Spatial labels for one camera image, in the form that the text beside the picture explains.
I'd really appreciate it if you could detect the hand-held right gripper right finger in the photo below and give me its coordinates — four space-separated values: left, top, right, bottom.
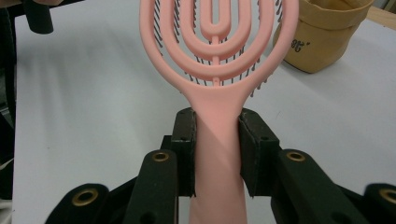
237 107 281 199

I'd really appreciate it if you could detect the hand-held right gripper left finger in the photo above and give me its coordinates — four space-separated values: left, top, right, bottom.
160 106 198 199

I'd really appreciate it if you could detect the wooden table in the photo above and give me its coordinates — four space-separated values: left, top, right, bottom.
366 5 396 31

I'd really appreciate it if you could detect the pink hairbrush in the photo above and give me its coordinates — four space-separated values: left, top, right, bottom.
138 0 300 224

